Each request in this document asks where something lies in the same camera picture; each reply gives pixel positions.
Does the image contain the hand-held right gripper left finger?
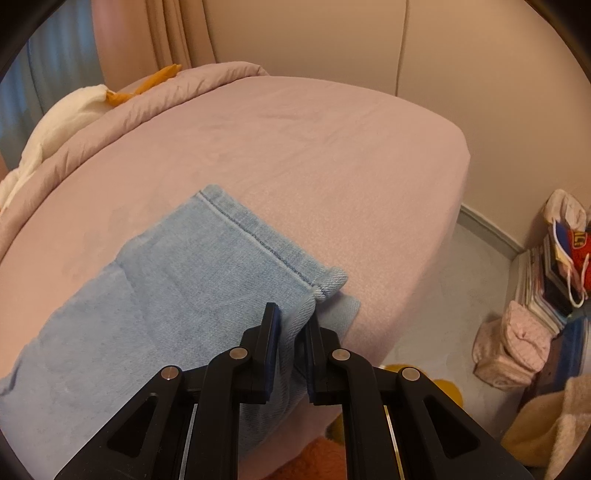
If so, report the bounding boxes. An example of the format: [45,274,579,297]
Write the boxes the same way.
[54,302,282,480]

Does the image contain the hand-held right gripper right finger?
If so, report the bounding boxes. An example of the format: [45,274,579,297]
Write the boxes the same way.
[295,318,533,480]

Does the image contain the light blue denim pants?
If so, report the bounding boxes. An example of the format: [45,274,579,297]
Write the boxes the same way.
[0,185,362,480]

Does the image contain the orange fluffy rug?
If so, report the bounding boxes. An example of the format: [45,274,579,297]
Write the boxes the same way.
[271,436,348,480]

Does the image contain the bed with pink sheet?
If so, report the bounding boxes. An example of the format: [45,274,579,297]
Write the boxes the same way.
[0,74,472,480]

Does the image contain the pink folded towels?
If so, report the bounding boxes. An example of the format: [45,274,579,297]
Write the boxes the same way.
[472,301,553,391]

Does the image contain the stack of books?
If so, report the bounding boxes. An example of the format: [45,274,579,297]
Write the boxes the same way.
[514,234,574,334]

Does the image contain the beige fluffy blanket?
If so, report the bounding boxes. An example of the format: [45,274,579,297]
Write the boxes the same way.
[501,375,591,480]

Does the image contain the blue storage box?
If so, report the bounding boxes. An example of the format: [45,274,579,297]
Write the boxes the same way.
[551,310,591,394]

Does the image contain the pink quilted duvet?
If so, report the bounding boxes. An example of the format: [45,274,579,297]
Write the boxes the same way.
[0,63,271,259]

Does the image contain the colourful paper shopping bag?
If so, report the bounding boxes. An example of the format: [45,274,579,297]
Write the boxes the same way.
[549,220,591,308]

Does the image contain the white plastic bag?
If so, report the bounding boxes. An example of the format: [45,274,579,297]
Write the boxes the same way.
[542,189,587,232]

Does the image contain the white goose plush toy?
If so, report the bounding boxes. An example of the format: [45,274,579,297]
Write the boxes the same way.
[0,64,182,215]

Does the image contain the beige curtain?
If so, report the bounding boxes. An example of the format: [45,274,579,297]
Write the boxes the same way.
[91,0,207,94]

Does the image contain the blue curtain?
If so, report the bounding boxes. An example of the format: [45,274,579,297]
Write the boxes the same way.
[0,7,103,171]

